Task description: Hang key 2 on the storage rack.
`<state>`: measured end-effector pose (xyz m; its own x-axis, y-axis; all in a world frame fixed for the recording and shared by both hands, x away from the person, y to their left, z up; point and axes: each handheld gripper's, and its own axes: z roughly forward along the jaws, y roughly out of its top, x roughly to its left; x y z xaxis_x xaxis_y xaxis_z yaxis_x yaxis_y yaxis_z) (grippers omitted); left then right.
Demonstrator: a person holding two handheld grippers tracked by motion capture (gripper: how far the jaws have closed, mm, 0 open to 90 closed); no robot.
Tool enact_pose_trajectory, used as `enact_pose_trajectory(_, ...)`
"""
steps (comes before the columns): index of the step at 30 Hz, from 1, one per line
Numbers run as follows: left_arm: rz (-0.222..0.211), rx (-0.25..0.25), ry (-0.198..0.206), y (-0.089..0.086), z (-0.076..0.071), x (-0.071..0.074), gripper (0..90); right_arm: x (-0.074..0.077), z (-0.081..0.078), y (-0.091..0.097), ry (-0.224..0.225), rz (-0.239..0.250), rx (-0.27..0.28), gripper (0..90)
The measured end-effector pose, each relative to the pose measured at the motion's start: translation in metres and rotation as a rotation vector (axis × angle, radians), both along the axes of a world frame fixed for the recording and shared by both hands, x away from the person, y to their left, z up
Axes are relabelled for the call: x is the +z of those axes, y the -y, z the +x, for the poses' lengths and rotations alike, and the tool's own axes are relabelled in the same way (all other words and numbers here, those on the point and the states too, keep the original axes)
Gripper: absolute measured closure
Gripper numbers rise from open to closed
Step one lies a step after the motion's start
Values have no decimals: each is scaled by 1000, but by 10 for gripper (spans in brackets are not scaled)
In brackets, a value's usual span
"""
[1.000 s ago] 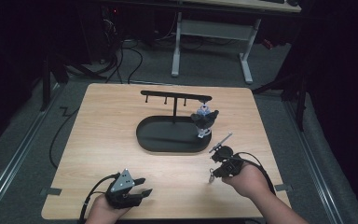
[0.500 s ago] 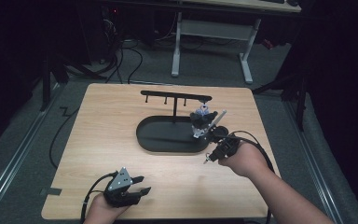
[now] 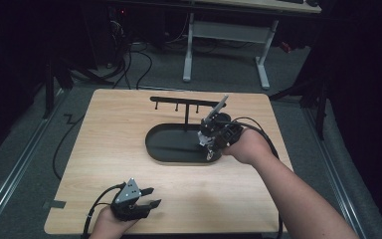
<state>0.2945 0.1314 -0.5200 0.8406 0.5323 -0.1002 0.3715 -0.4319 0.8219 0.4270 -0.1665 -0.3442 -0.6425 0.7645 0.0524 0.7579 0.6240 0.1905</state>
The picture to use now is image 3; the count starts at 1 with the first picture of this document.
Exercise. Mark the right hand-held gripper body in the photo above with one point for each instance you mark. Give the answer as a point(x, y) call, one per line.
point(229, 132)

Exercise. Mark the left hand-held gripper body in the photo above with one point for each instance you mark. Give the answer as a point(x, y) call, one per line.
point(127, 209)

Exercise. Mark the black key rack with tray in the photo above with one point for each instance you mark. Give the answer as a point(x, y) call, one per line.
point(172, 146)

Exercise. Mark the person's right hand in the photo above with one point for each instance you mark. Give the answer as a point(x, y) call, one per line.
point(250, 147)

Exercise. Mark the person's left hand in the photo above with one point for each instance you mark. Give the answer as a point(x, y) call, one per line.
point(107, 227)

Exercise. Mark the grey tape strip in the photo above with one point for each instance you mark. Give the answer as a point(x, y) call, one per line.
point(54, 204)

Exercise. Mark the black metal stand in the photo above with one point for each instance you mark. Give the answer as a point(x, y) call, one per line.
point(321, 109)
point(48, 89)

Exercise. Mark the white-legged wooden desk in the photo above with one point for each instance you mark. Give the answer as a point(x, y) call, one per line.
point(232, 31)

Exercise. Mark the small red object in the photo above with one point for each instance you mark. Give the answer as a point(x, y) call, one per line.
point(286, 47)

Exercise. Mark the black keyboard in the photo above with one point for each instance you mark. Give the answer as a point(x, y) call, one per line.
point(290, 1)

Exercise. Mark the black computer mouse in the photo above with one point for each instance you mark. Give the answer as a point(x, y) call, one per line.
point(312, 2)

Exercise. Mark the metal floor rail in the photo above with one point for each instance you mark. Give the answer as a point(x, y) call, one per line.
point(336, 179)
point(16, 169)

